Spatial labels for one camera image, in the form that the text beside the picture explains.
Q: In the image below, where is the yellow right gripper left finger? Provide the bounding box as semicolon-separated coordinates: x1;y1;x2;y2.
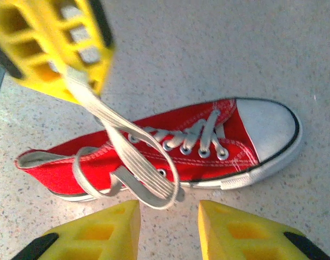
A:
10;199;142;260

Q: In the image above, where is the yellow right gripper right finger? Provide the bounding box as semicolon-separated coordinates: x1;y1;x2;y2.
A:
197;199;330;260

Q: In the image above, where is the red canvas sneaker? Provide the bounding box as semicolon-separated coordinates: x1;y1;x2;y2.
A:
14;97;303;203

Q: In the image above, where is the white shoelace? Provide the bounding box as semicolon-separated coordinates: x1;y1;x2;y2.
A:
64;67;230;211

